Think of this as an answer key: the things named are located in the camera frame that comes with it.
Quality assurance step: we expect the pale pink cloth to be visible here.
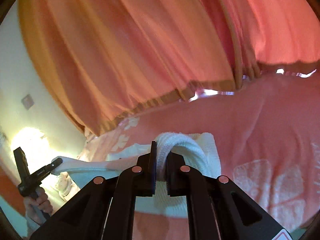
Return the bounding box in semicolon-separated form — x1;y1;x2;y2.
54;171;81;202

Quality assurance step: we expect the white knitted garment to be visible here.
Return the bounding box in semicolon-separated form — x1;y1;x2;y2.
51;131;222;218

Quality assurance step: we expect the wall switch plate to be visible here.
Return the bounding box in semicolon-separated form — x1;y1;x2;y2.
21;94;35;110

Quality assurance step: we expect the person's left hand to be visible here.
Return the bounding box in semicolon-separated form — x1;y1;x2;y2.
24;187;53;225

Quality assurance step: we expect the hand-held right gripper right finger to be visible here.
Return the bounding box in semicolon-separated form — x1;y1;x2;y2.
166;152;293;240

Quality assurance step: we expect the person's left forearm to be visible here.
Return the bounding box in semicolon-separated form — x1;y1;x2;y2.
25;211;47;238

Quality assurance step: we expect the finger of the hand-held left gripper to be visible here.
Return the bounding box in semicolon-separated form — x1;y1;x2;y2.
37;157;63;179

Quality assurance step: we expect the pink blanket with white print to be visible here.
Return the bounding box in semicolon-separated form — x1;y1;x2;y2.
76;66;320;240

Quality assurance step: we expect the orange curtain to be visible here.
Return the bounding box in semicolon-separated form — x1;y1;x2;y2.
185;0;320;80
18;0;242;136

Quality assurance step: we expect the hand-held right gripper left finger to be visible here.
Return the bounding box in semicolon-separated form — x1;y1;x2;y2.
29;141;157;240

